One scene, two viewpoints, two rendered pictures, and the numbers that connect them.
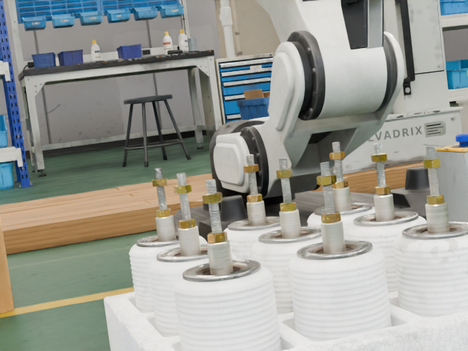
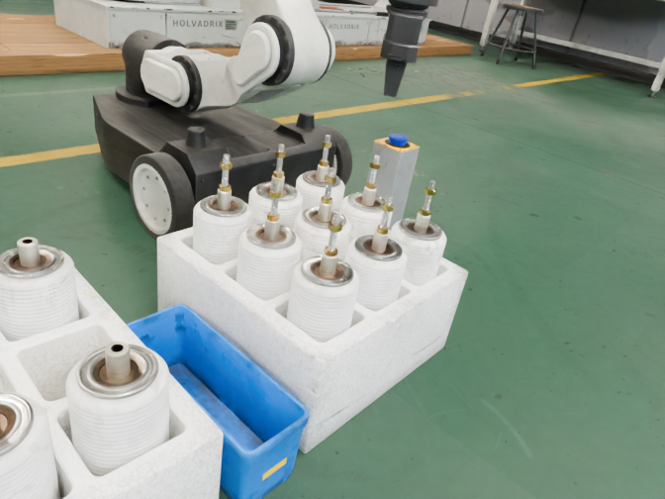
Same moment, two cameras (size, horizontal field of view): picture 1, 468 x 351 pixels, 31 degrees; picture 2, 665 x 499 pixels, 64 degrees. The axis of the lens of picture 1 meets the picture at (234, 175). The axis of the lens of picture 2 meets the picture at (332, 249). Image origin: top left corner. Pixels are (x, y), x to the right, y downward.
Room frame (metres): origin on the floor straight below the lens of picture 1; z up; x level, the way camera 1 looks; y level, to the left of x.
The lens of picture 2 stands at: (0.29, 0.39, 0.65)
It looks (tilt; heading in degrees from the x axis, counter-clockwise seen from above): 29 degrees down; 324
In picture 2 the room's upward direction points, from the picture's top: 10 degrees clockwise
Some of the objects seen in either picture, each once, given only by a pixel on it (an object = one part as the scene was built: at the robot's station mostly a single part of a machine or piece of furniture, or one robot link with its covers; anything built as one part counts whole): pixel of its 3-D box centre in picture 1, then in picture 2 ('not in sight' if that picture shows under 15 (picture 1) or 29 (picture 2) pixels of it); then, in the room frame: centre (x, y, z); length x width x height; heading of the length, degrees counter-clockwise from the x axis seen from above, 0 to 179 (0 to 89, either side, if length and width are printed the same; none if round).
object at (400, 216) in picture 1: (385, 219); (367, 202); (0.98, -0.17, 0.25); 0.08 x 0.08 x 0.01
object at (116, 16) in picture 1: (118, 14); not in sight; (6.77, 0.75, 1.13); 0.21 x 0.17 x 0.10; 16
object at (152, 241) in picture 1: (167, 239); (224, 206); (1.03, 0.09, 0.25); 0.08 x 0.08 x 0.01
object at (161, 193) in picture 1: (161, 198); (225, 177); (1.03, 0.09, 0.30); 0.01 x 0.01 x 0.08
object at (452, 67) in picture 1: (457, 74); not in sight; (6.50, -1.77, 0.36); 0.50 x 0.38 x 0.21; 15
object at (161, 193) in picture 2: not in sight; (161, 197); (1.39, 0.09, 0.10); 0.20 x 0.05 x 0.20; 16
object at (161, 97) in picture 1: (152, 130); not in sight; (5.98, 0.53, 0.23); 0.45 x 0.45 x 0.47; 16
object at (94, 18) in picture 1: (90, 17); not in sight; (6.71, 0.95, 1.13); 0.21 x 0.17 x 0.10; 16
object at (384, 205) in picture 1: (384, 208); (368, 196); (0.98, -0.17, 0.26); 0.02 x 0.02 x 0.03
